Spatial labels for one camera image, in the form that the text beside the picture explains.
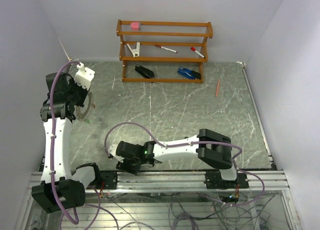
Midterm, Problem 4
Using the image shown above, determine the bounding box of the large keyring with small rings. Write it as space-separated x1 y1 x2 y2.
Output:
75 91 96 122

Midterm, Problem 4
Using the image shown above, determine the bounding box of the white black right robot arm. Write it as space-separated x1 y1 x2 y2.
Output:
109 128 238 189

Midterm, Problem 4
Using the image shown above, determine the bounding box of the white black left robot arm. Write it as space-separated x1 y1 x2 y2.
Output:
31 70 102 214

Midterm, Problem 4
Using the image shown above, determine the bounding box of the black stapler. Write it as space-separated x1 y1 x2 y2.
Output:
134 64 155 79

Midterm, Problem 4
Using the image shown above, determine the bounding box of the white plastic clamp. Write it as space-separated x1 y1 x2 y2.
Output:
126 42 141 58

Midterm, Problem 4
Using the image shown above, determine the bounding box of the brown wooden shelf rack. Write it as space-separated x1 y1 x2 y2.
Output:
116 19 214 83

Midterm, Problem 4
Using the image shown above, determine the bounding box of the pink eraser block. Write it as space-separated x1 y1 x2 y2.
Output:
130 21 141 31

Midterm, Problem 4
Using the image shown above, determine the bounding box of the red capped thin marker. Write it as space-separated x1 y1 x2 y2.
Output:
154 44 178 54

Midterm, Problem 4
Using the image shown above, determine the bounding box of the blue stapler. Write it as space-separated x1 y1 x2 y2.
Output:
177 66 202 80

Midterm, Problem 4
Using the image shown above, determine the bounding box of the orange pencil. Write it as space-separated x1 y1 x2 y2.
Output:
215 78 221 97

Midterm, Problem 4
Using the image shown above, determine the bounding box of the red capped white marker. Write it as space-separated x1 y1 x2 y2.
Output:
190 47 205 58

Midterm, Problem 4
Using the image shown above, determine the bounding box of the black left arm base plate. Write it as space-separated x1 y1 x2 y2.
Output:
95 171 118 190

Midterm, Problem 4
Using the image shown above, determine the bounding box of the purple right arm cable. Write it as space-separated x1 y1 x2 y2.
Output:
104 121 266 208

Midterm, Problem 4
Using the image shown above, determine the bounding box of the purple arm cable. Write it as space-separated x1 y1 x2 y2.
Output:
48 60 118 230
104 121 266 208

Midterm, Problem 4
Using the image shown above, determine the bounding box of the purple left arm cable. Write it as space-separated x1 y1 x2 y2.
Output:
48 60 118 230

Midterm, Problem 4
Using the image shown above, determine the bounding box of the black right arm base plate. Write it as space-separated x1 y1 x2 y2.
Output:
204 170 249 190

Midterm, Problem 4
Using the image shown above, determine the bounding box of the aluminium mounting rail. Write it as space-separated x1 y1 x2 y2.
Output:
27 169 287 193

